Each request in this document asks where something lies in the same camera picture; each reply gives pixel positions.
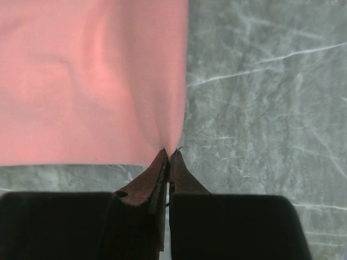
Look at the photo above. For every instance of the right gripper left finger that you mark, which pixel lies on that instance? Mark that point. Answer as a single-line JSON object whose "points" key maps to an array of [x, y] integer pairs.
{"points": [[145, 197]]}

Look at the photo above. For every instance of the pink t shirt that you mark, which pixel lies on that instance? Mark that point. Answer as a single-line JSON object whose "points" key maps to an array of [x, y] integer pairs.
{"points": [[91, 82]]}

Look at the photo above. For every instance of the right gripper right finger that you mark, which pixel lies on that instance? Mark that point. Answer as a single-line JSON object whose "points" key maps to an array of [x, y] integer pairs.
{"points": [[181, 179]]}

